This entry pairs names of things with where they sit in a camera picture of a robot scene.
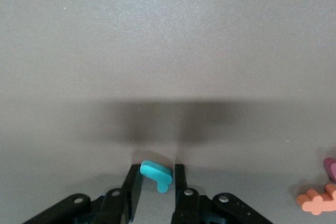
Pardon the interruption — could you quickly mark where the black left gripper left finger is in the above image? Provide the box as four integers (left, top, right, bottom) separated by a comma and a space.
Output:
23, 164, 144, 224

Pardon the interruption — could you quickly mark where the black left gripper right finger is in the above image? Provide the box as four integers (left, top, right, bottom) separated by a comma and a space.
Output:
171, 164, 274, 224

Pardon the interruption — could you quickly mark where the teal foam letter r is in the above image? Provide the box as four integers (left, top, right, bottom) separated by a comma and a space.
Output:
140, 159, 173, 194

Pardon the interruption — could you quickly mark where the orange foam letter t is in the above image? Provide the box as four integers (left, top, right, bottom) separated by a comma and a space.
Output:
296, 183, 336, 216

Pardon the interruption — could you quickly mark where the dark red foam letter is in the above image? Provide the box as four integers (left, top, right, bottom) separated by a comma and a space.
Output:
323, 157, 336, 183

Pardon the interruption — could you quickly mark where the brown table cover sheet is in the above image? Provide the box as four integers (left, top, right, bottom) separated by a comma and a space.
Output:
0, 0, 336, 224

